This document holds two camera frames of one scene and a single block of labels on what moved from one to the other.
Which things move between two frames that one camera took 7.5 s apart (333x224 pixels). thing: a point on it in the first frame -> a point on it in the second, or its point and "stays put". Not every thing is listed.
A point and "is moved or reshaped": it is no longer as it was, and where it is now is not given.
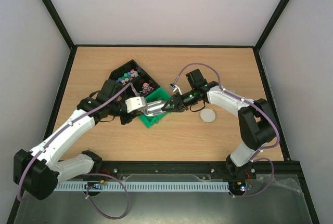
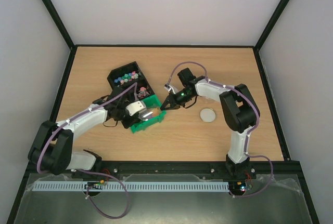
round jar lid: [207, 115] stays put
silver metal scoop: [154, 107] stays put
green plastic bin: [158, 94] -> [150, 102]
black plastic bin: [145, 84] is moved or reshaped
